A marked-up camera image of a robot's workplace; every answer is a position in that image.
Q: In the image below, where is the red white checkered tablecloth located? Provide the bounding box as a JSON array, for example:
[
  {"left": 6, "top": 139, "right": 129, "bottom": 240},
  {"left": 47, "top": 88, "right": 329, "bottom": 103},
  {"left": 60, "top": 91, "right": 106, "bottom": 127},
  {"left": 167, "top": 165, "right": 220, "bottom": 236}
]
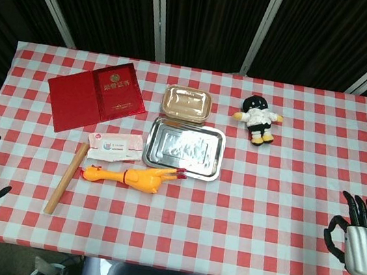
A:
[{"left": 0, "top": 37, "right": 367, "bottom": 275}]

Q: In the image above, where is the red certificate folder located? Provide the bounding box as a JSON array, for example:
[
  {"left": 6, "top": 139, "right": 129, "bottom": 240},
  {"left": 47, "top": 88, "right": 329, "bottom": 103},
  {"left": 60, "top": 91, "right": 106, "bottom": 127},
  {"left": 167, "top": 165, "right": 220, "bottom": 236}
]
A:
[{"left": 40, "top": 51, "right": 153, "bottom": 146}]

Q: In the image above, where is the white wet wipes pack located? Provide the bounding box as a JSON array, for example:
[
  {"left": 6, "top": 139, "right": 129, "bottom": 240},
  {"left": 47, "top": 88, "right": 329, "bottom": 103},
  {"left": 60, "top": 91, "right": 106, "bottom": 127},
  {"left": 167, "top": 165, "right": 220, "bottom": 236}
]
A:
[{"left": 84, "top": 127, "right": 146, "bottom": 167}]

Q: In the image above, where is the brown food container clear lid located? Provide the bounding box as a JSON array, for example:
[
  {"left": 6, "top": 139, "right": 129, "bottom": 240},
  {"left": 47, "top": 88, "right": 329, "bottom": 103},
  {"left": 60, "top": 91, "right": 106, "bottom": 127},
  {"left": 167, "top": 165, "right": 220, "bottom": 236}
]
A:
[{"left": 157, "top": 83, "right": 215, "bottom": 127}]

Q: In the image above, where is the black white plush doll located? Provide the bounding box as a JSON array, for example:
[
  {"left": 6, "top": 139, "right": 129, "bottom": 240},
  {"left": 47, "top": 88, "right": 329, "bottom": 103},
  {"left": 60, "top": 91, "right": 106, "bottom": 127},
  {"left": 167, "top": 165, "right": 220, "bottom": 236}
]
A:
[{"left": 228, "top": 92, "right": 287, "bottom": 150}]

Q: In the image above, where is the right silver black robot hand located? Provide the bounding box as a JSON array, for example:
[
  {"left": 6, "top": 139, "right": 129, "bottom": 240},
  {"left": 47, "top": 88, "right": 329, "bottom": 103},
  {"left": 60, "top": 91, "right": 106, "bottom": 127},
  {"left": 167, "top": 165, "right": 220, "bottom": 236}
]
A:
[{"left": 317, "top": 188, "right": 367, "bottom": 275}]

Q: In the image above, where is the wooden rolling pin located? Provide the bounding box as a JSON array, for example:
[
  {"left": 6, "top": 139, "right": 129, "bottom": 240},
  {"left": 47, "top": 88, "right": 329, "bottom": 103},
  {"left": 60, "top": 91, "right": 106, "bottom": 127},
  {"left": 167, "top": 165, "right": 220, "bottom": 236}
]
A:
[{"left": 42, "top": 137, "right": 91, "bottom": 220}]

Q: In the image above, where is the yellow rubber chicken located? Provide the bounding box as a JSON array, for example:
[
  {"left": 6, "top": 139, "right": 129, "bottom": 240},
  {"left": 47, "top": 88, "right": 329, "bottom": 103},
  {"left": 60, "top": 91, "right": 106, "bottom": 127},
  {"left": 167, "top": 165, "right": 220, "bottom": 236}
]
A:
[{"left": 79, "top": 153, "right": 189, "bottom": 200}]

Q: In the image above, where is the silver metal tray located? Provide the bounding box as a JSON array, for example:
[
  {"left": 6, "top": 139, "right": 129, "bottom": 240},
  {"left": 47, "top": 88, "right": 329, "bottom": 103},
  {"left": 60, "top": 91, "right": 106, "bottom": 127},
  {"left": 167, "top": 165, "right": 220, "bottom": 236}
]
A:
[{"left": 139, "top": 114, "right": 229, "bottom": 185}]

